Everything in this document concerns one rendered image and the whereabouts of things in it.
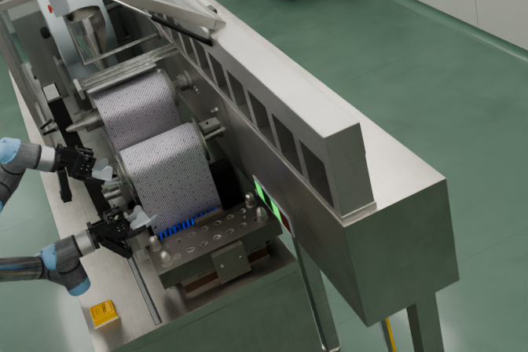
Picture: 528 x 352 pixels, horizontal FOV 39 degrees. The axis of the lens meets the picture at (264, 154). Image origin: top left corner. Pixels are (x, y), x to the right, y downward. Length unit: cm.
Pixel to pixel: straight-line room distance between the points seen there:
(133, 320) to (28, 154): 59
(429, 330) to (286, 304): 59
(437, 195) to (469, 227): 208
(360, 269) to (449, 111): 302
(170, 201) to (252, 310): 43
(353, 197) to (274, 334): 102
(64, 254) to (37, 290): 189
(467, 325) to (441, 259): 154
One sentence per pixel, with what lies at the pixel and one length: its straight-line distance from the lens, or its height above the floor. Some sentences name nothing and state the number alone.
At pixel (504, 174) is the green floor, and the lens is 402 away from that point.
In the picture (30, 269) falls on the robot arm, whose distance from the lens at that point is 241.
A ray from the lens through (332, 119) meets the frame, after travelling 147.
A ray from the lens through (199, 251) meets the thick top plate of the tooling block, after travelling 226.
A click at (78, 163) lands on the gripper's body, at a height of 135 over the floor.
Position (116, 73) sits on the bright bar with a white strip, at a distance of 249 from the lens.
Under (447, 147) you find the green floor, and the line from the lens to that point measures 426.
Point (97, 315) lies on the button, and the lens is 237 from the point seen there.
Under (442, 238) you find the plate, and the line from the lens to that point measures 170.
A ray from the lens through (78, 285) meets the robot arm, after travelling 239.
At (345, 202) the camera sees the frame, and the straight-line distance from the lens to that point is 152.
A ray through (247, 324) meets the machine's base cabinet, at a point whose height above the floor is 75.
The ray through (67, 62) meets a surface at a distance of 320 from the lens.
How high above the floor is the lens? 241
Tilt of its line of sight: 32 degrees down
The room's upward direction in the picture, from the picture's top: 16 degrees counter-clockwise
